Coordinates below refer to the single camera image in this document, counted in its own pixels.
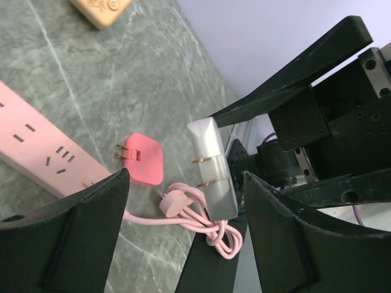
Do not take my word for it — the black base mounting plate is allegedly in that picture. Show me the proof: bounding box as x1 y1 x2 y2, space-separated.
175 233 239 293

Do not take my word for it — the white square plug adapter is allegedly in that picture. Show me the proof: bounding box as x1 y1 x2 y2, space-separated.
188 117 238 221

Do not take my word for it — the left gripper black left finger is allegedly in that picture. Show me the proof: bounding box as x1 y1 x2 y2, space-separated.
1 168 130 292

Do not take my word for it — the pink power cord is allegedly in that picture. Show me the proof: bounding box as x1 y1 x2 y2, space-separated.
123 182 244 261

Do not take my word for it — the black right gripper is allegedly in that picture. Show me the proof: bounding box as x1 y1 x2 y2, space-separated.
211 15 390 211

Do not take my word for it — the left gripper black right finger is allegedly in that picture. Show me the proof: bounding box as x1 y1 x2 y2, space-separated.
243 172 390 292

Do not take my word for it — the tan wooden plug adapter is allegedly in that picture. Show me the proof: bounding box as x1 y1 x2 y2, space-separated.
69 0 133 30

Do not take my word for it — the pink power strip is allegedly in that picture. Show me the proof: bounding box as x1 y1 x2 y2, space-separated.
1 83 110 198

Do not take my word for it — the red square plug adapter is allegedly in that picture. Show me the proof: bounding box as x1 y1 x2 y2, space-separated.
116 133 164 187

